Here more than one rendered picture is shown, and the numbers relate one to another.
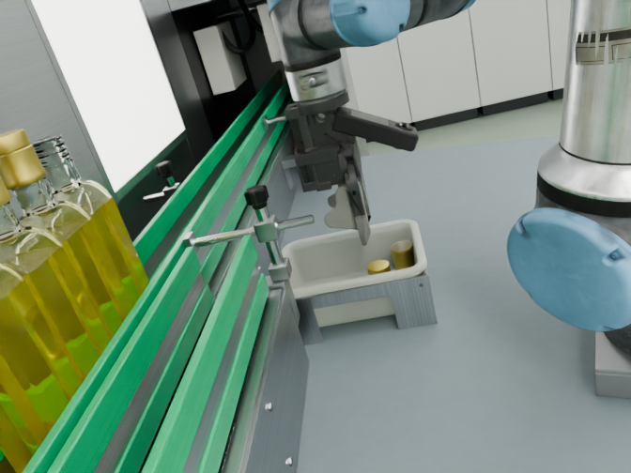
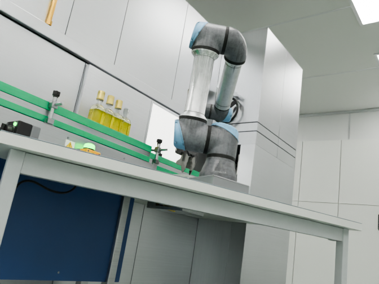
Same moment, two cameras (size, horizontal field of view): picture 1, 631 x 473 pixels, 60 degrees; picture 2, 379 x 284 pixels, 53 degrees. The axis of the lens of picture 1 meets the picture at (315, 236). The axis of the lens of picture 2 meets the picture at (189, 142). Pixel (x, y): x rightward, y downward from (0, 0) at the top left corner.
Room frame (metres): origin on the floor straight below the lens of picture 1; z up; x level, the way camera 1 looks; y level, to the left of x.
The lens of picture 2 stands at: (-0.89, -0.93, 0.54)
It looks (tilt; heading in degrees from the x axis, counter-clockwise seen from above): 15 degrees up; 28
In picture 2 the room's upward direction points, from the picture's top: 9 degrees clockwise
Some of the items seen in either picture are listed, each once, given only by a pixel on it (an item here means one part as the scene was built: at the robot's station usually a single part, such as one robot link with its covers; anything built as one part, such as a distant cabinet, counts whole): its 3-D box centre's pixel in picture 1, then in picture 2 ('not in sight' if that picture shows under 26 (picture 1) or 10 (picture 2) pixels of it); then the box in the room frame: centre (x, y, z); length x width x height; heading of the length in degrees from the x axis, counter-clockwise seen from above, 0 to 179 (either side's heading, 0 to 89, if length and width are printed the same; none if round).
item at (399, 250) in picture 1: (404, 257); not in sight; (0.76, -0.13, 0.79); 0.04 x 0.04 x 0.04
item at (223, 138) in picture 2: not in sight; (221, 141); (0.46, -0.35, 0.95); 0.13 x 0.12 x 0.14; 120
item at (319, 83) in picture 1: (317, 82); not in sight; (0.73, -0.06, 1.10); 0.08 x 0.08 x 0.05
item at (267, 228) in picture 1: (251, 237); (154, 151); (0.64, 0.08, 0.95); 0.17 x 0.03 x 0.12; 79
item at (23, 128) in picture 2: not in sight; (20, 136); (-0.07, 0.14, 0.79); 0.08 x 0.08 x 0.08; 79
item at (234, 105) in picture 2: not in sight; (226, 110); (1.47, 0.07, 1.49); 0.21 x 0.05 x 0.21; 79
